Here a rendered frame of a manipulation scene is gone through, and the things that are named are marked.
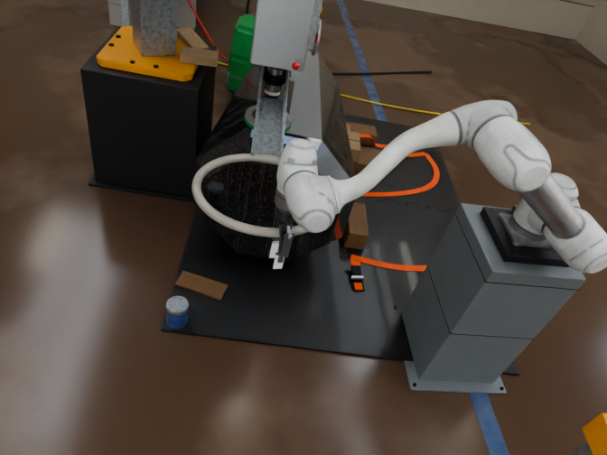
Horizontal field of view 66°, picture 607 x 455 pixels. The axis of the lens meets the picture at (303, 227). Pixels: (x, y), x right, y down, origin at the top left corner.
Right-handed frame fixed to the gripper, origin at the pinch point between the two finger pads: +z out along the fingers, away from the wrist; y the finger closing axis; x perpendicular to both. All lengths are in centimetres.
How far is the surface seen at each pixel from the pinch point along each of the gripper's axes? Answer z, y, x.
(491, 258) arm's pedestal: 2, -6, -84
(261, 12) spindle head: -55, 75, -4
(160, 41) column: -13, 157, 26
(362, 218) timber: 60, 94, -90
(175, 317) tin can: 72, 39, 26
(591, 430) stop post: -14, -78, -51
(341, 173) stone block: 11, 66, -52
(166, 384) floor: 85, 14, 31
